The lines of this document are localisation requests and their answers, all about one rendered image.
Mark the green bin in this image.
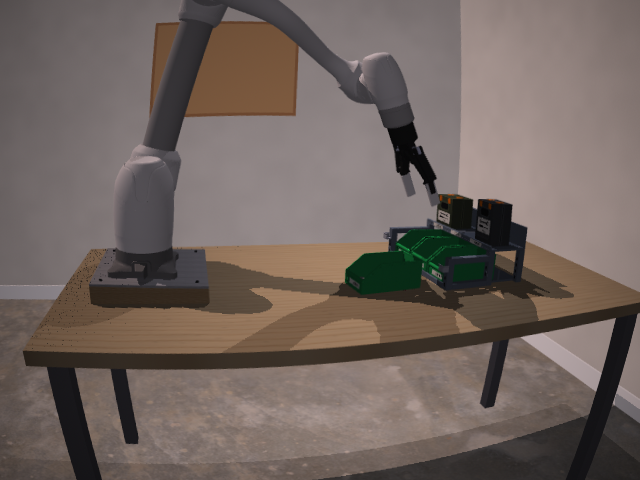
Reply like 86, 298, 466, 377
347, 250, 423, 295
413, 237, 475, 272
397, 229, 457, 254
429, 246, 486, 282

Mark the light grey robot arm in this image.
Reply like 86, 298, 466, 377
107, 0, 414, 281

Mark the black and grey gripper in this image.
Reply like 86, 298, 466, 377
387, 121, 440, 207

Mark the grey metal shelf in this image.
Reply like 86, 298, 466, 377
383, 208, 527, 291

